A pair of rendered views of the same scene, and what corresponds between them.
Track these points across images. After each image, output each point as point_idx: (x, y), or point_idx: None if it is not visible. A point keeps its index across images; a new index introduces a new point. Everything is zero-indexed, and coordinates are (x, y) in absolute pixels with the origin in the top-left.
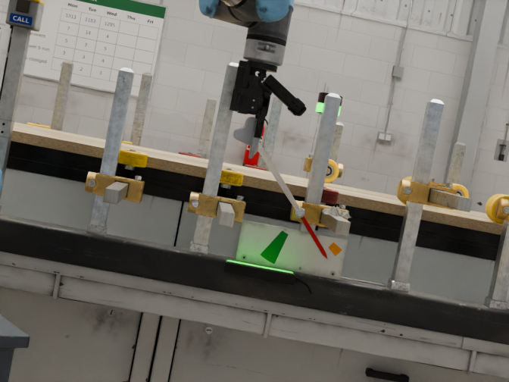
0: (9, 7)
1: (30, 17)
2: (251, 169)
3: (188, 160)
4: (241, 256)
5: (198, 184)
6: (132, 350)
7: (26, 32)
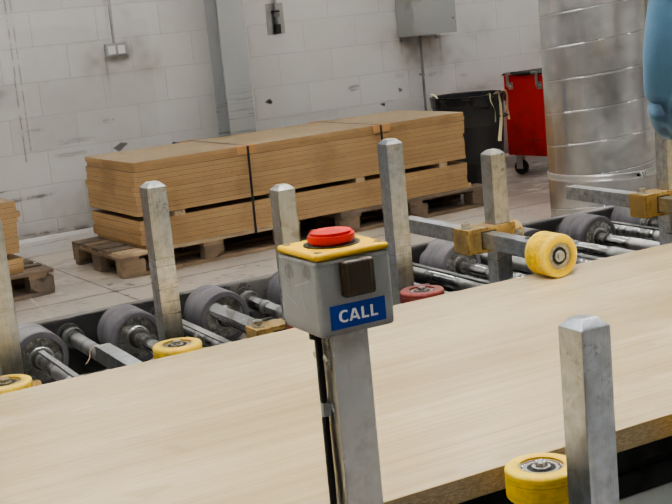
0: (322, 293)
1: (379, 298)
2: (476, 315)
3: (474, 378)
4: None
5: (629, 456)
6: None
7: (366, 337)
